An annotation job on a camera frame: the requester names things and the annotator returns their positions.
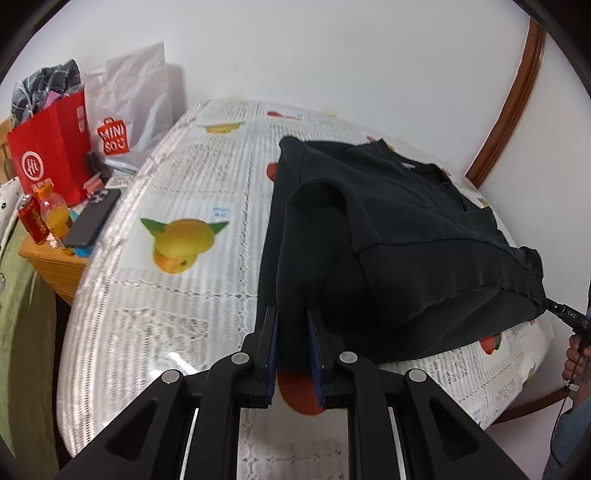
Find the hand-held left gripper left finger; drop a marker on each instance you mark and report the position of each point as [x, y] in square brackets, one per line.
[273, 360]

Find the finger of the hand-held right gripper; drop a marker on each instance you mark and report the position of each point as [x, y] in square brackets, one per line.
[552, 306]

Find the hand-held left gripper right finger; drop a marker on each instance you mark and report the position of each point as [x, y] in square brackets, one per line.
[316, 364]

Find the black sweatshirt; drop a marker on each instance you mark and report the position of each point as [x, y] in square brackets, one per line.
[392, 249]

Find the person's right hand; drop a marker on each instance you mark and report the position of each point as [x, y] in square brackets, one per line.
[577, 357]

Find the fruit print tablecloth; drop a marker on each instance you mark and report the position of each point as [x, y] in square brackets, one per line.
[184, 318]

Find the person's blue jeans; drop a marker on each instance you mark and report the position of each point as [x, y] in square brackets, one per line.
[570, 443]

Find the small blue item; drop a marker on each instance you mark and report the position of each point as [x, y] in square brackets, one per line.
[83, 252]

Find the black smartphone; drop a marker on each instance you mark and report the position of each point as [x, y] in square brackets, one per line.
[92, 217]

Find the wooden nightstand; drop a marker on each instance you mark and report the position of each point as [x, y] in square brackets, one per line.
[55, 270]

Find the white remote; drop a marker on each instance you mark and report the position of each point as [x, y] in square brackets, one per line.
[117, 181]

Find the green bedsheet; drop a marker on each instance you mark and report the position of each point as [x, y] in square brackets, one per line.
[25, 346]

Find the small pink item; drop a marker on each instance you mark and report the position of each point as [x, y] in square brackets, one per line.
[93, 181]

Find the orange juice bottle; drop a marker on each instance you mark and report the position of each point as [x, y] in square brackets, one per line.
[55, 214]

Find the small black box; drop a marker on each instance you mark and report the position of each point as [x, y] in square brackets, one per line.
[98, 164]

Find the red drink can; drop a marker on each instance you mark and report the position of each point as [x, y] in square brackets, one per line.
[33, 219]

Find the white paper bag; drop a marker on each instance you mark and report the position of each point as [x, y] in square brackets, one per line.
[131, 92]

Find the red paper bag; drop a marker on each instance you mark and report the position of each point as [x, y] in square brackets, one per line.
[48, 147]

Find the white floral blanket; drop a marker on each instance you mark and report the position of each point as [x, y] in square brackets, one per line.
[8, 198]

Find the wooden headboard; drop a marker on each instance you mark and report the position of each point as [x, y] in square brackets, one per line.
[5, 152]

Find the plaid cloth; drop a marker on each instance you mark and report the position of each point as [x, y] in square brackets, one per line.
[46, 87]

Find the wooden door frame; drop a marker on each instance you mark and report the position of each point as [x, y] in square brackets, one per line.
[512, 101]

